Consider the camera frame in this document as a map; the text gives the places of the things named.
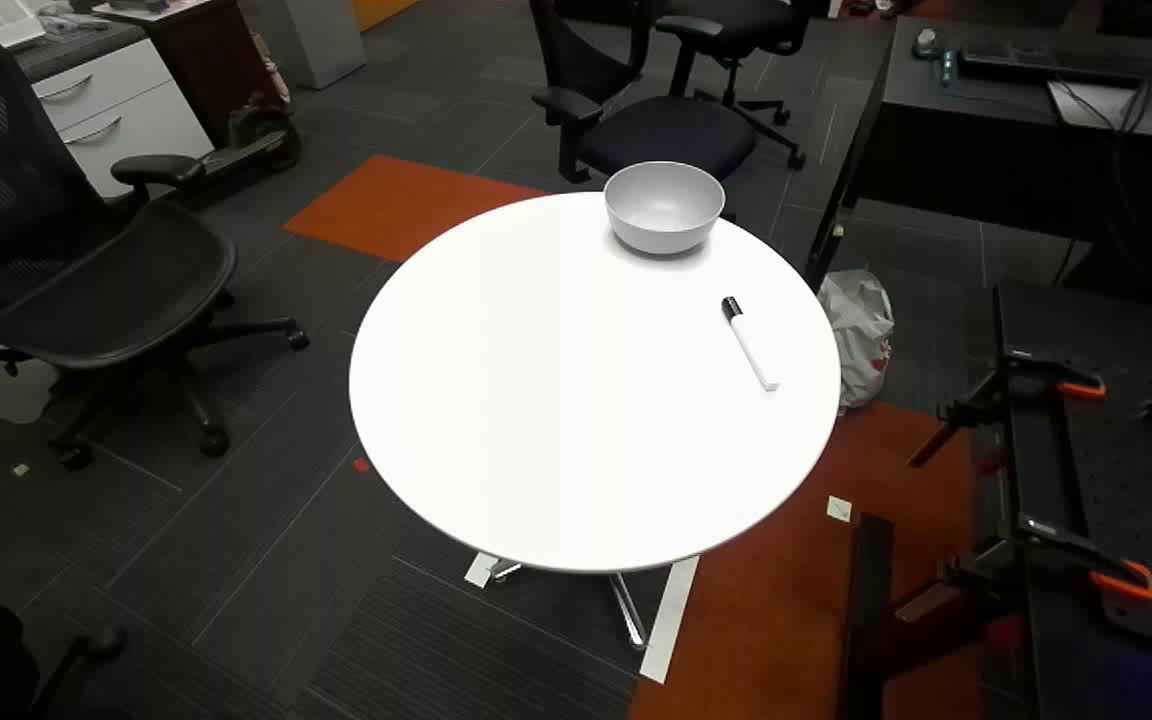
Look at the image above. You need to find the white marker with black cap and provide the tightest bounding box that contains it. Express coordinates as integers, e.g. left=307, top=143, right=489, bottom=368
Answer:
left=716, top=290, right=785, bottom=397

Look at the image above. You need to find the grey metal bowl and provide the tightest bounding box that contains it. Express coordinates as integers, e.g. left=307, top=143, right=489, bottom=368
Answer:
left=598, top=157, right=727, bottom=259

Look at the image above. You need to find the black padded office chair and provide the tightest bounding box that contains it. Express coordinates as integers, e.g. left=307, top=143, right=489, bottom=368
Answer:
left=529, top=0, right=761, bottom=189

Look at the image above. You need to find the white metal table base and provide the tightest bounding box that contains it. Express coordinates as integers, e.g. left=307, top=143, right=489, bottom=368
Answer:
left=461, top=546, right=703, bottom=686

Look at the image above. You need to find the white plastic bag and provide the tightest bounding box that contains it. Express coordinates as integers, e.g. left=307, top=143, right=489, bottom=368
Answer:
left=815, top=266, right=898, bottom=416

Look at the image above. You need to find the black office chair with star base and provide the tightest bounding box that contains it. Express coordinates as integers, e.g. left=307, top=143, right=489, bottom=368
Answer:
left=651, top=0, right=827, bottom=176

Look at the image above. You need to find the black scooter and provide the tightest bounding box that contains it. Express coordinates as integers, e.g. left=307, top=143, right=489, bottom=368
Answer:
left=184, top=92, right=307, bottom=197

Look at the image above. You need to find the grey filing cabinet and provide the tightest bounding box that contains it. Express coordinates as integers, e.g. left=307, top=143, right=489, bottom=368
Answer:
left=244, top=0, right=371, bottom=92

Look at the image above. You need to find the black mesh office chair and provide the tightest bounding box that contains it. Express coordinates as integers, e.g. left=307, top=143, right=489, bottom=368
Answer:
left=0, top=16, right=310, bottom=474

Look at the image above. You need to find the black office desk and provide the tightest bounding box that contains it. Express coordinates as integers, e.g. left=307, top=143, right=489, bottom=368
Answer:
left=802, top=10, right=1152, bottom=290

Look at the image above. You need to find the white drawer cabinet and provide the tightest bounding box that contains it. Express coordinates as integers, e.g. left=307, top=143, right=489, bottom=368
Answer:
left=13, top=33, right=221, bottom=204

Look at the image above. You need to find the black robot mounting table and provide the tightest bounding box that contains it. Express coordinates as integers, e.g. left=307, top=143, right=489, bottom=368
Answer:
left=993, top=278, right=1152, bottom=720

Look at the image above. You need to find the black computer keyboard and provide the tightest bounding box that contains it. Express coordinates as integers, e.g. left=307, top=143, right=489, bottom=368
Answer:
left=956, top=35, right=1152, bottom=86

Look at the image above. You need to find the black upright support post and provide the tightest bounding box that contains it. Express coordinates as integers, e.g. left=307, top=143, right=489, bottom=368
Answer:
left=837, top=510, right=898, bottom=720

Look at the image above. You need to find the black clamp with orange handle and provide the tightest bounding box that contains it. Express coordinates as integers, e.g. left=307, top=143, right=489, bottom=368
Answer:
left=942, top=510, right=1152, bottom=610
left=908, top=342, right=1110, bottom=473

